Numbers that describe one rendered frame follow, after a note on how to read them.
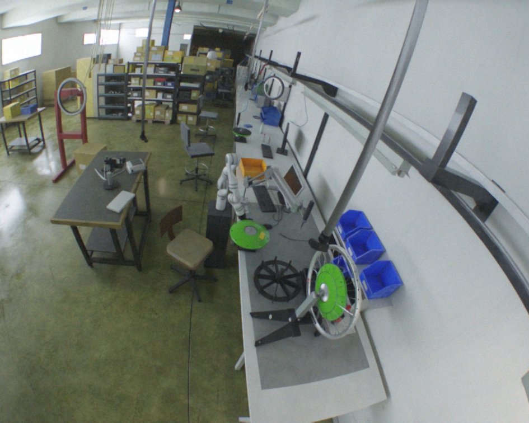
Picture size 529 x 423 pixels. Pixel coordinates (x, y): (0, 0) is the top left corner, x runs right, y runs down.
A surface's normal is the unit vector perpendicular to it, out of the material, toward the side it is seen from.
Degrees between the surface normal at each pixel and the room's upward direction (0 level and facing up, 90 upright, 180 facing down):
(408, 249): 90
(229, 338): 0
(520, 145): 90
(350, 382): 0
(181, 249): 0
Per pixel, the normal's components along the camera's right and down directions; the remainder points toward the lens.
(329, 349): 0.22, -0.76
